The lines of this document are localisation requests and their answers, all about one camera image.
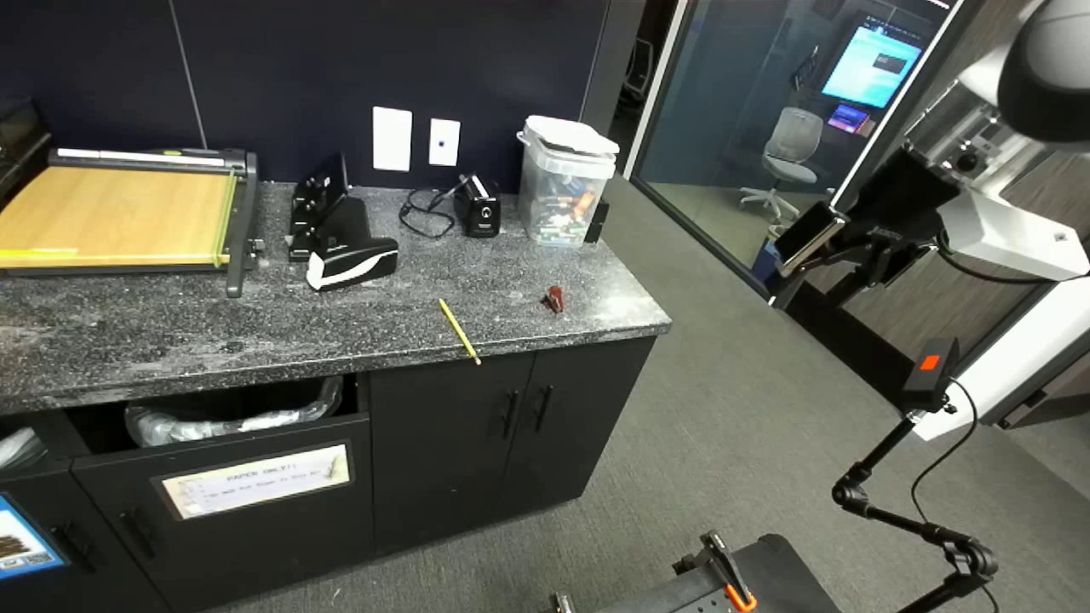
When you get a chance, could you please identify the black power cord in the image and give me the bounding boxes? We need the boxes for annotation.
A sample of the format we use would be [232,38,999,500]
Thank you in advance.
[395,181,464,244]

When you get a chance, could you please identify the white wall outlet plate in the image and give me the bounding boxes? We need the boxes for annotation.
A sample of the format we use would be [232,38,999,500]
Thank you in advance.
[430,119,460,165]

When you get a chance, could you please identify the dark red staple remover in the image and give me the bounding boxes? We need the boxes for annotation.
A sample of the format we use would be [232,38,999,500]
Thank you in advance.
[541,286,568,313]

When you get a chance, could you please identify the white label on drawer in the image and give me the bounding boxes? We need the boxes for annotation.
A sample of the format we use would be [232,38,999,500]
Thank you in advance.
[164,444,351,522]

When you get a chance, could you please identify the black cart with orange clamp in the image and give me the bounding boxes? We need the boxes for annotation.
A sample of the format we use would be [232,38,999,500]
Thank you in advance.
[550,530,841,613]

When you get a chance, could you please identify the black white electric stapler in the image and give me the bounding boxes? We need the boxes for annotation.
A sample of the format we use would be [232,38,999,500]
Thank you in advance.
[306,198,399,291]

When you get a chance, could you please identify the grey office chair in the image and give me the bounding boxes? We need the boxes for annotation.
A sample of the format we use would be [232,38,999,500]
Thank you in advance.
[743,106,821,222]

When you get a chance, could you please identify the white wall switch plate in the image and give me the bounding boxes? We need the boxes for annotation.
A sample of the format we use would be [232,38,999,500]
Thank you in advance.
[371,106,413,173]

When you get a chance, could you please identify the wooden paper cutter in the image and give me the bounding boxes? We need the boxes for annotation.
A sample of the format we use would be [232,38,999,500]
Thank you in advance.
[0,145,261,295]

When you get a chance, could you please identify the trash bin with clear liner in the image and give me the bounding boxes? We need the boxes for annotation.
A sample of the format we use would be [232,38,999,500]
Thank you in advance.
[122,377,346,450]

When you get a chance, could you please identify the blue sticker on cabinet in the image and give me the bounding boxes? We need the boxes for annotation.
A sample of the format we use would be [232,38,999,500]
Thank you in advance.
[0,496,69,582]

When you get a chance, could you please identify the black cabinet with doors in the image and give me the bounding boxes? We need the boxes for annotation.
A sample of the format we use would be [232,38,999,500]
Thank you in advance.
[0,340,650,613]

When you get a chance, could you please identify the lit computer monitor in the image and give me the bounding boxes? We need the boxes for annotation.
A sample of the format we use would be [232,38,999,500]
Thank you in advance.
[821,28,920,109]

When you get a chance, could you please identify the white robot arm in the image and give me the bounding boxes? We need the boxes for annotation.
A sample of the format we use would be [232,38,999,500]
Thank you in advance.
[773,0,1090,306]

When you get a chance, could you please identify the yellow pencil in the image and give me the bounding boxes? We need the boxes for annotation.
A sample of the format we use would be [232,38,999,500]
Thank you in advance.
[437,295,485,367]

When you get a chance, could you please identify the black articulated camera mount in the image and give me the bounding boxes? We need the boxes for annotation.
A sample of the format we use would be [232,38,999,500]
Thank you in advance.
[831,419,999,613]

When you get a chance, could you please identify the clear plastic container with lid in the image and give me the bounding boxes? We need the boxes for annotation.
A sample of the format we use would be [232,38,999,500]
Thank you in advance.
[519,115,622,244]

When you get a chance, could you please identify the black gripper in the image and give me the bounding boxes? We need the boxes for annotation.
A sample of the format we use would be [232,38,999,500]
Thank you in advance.
[773,150,961,304]

